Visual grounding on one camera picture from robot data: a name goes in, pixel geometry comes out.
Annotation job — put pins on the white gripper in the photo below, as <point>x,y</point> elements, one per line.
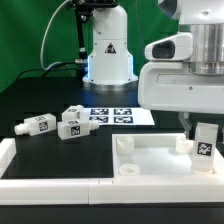
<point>166,84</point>

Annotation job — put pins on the white square table top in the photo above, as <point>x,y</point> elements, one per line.
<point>152,155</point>

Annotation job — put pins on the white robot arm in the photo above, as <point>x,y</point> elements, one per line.
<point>110,65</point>

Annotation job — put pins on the white U-shaped fence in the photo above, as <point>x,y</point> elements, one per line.
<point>197,187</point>

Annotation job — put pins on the white tag sheet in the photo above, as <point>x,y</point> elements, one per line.
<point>120,116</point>

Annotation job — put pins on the black camera stand pole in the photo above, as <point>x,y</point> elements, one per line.
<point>82,14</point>

